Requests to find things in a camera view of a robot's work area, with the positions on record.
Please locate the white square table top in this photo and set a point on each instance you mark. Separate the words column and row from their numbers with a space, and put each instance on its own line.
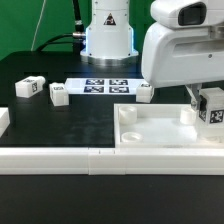
column 163, row 126

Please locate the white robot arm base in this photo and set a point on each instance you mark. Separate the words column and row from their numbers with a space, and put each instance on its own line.
column 109, row 37

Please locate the white front fence wall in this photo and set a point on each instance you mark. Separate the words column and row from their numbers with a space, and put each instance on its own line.
column 95, row 161

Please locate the white left fence piece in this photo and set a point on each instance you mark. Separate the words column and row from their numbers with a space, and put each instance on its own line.
column 4, row 120

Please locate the white apriltag base plate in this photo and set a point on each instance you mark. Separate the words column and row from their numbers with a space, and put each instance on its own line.
column 102, row 86

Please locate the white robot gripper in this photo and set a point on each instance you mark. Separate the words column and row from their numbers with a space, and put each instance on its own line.
column 185, row 45

